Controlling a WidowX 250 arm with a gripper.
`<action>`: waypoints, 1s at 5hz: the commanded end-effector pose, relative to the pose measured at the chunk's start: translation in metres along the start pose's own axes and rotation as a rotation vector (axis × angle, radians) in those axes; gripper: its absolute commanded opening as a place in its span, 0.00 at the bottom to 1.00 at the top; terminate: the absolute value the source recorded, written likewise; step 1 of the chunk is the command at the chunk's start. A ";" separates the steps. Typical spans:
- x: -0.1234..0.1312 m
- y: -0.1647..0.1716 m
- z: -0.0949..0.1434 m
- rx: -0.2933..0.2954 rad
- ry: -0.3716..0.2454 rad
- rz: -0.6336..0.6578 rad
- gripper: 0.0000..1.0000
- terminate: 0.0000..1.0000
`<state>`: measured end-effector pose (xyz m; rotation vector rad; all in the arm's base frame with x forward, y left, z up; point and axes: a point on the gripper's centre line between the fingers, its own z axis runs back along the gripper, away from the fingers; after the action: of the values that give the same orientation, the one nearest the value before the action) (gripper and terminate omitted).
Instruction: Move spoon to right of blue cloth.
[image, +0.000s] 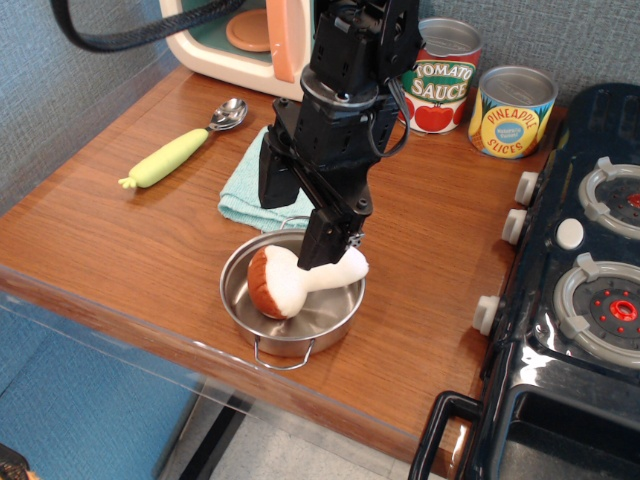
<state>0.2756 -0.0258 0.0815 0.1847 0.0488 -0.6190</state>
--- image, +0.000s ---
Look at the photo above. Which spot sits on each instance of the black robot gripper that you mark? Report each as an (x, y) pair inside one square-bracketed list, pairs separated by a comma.
[(325, 146)]

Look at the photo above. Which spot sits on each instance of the spoon with green handle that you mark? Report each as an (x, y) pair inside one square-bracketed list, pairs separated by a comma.
[(171, 156)]

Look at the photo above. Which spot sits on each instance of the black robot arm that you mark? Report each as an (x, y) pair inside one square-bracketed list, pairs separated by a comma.
[(360, 41)]

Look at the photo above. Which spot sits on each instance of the light blue folded cloth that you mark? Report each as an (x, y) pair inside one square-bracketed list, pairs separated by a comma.
[(239, 200)]

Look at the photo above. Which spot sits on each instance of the plush mushroom toy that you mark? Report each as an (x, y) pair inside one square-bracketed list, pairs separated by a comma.
[(278, 288)]

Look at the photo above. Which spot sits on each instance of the small steel pot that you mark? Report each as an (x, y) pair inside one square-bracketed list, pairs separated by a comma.
[(287, 344)]

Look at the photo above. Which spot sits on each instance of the toy microwave oven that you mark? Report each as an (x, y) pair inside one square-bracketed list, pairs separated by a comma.
[(262, 46)]

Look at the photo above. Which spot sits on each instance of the tomato sauce can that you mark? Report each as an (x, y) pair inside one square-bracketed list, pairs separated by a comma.
[(436, 89)]

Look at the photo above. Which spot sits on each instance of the pineapple slices can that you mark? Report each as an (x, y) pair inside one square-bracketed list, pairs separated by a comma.
[(512, 108)]

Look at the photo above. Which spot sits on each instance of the black toy stove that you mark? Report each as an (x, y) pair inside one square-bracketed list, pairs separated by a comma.
[(560, 396)]

